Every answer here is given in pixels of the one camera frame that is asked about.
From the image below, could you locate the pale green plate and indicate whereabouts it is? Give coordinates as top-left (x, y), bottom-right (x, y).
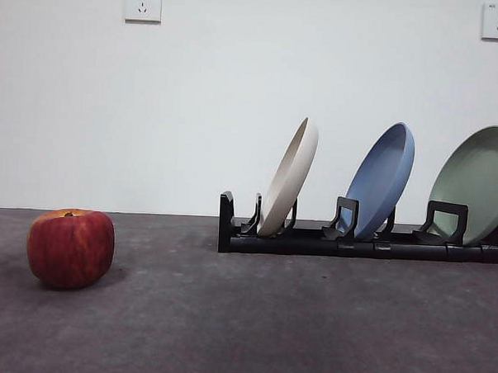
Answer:
top-left (425, 122), bottom-right (498, 248)

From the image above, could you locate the blue plate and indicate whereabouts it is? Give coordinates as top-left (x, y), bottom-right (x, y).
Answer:
top-left (338, 119), bottom-right (418, 244)

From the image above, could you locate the red yellow apple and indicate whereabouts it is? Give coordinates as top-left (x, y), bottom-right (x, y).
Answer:
top-left (25, 205), bottom-right (117, 293)

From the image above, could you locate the black plate rack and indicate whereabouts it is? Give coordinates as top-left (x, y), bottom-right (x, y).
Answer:
top-left (217, 190), bottom-right (498, 266)

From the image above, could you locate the cream yellow plate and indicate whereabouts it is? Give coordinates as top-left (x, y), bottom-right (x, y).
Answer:
top-left (256, 115), bottom-right (320, 240)

